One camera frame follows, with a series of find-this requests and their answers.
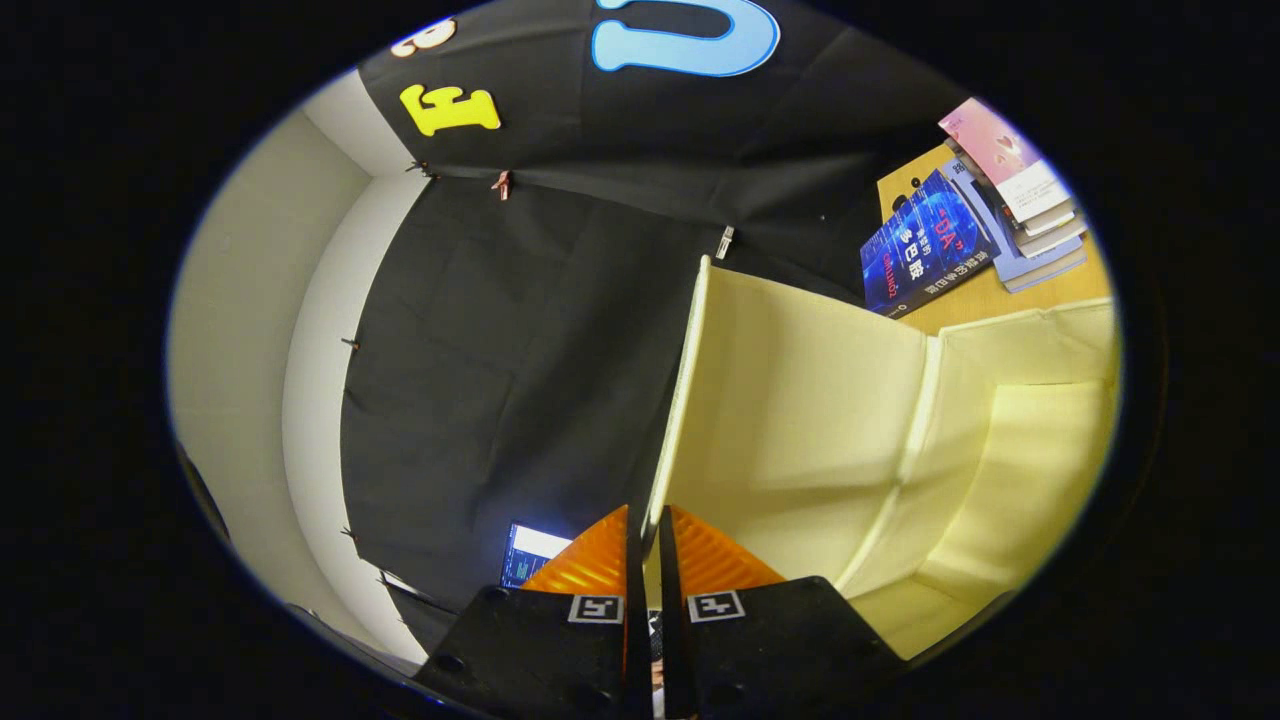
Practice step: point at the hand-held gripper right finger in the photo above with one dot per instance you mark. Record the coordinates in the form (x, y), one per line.
(672, 640)

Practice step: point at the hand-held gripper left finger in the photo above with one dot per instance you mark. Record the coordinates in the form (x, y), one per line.
(638, 640)

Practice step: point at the green fabric storage box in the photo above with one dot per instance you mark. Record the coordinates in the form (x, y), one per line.
(800, 420)

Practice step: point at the lit computer screen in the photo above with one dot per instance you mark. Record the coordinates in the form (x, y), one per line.
(530, 555)

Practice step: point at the silver clip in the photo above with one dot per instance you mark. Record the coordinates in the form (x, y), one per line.
(725, 242)

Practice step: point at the blue cover book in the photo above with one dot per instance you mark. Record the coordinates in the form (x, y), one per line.
(925, 245)

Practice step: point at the copper clip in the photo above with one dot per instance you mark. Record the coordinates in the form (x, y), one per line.
(501, 184)

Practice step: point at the pale blue book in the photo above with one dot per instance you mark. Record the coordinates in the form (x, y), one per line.
(1040, 268)

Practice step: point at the white edged book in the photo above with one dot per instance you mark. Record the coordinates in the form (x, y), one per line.
(1050, 228)

